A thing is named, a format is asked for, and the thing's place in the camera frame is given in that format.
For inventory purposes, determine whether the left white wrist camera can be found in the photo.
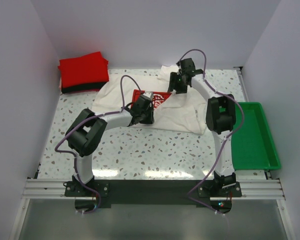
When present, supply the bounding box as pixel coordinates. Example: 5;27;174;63
142;91;154;101

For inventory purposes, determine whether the aluminium frame rail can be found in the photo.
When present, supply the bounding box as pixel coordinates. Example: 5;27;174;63
21;159;287;201

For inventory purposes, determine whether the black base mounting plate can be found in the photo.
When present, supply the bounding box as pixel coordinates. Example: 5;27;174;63
63;177;242;214

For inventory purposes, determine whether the red folded t-shirt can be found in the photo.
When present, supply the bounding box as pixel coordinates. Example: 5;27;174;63
58;51;109;90

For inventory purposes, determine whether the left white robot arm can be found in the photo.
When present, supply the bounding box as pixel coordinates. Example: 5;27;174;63
66;91;154;185

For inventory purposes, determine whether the white t-shirt red print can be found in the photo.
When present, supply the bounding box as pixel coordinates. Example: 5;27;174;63
91;65;207;135

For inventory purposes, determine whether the green plastic tray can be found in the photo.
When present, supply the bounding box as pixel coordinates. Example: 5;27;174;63
231;102;281;171

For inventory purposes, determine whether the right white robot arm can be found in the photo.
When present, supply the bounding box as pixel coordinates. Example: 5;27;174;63
168;58;236;189

